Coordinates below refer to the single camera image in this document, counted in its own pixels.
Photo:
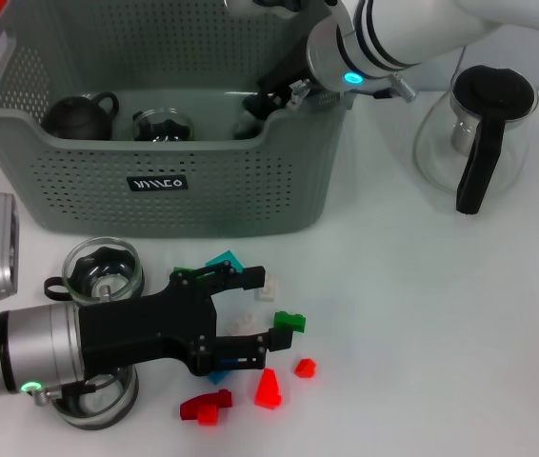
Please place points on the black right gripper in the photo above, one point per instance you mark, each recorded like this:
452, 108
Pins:
284, 81

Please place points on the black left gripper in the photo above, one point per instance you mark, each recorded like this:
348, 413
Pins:
155, 328

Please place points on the glass teacup black holder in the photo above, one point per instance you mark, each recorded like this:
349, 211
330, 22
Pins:
93, 419
162, 126
245, 128
98, 264

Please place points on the grey perforated storage bin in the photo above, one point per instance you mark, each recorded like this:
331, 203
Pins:
107, 157

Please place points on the white toy plate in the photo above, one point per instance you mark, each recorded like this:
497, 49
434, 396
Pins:
269, 290
243, 323

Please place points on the green toy brick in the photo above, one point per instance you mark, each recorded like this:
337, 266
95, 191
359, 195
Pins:
293, 319
181, 270

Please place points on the clear cyan toy tile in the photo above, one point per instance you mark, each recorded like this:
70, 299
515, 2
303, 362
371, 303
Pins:
224, 259

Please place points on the small red toy brick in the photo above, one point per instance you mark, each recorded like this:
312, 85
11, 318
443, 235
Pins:
305, 369

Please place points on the red-orange slope brick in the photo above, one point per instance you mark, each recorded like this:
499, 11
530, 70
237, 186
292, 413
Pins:
267, 390

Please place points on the blue toy tile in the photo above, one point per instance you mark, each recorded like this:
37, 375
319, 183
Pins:
217, 377

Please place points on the dark red arch brick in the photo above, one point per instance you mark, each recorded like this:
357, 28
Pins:
191, 408

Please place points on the dark clay teapot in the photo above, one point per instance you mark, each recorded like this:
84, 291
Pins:
76, 119

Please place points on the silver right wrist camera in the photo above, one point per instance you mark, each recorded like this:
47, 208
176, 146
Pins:
274, 5

